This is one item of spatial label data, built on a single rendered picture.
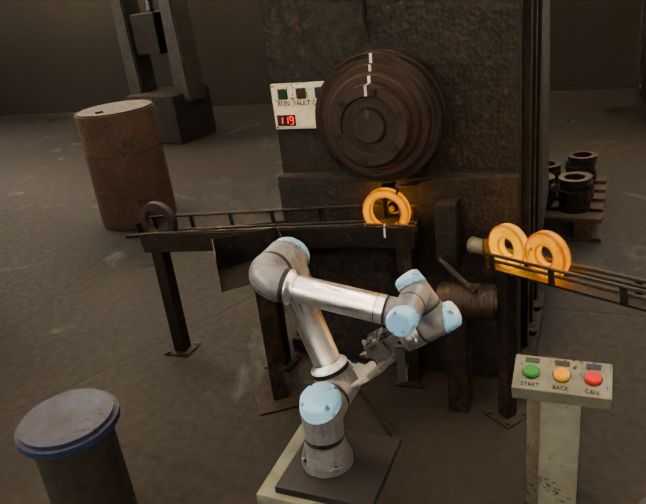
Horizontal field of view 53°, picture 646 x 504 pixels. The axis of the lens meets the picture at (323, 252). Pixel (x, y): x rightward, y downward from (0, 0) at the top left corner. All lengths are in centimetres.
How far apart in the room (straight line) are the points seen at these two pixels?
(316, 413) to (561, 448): 66
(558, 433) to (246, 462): 117
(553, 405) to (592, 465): 67
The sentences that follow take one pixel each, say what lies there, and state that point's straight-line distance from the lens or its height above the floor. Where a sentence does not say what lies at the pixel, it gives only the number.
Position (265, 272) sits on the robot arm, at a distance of 169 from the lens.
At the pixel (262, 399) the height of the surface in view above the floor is 1.
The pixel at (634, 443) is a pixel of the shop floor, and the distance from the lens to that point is 258.
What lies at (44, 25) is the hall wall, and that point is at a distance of 1157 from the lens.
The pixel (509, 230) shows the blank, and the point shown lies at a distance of 222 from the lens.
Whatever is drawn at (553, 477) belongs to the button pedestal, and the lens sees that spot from 197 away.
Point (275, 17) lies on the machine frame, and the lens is 261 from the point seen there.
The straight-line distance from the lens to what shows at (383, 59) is 232.
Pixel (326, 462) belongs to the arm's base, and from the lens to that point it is 190.
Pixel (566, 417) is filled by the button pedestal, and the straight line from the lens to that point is 184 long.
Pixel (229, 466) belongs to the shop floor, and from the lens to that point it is 253.
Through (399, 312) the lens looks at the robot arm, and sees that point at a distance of 157.
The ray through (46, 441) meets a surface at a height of 43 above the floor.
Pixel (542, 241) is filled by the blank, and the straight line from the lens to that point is 214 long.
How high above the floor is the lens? 162
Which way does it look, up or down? 23 degrees down
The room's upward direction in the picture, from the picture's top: 7 degrees counter-clockwise
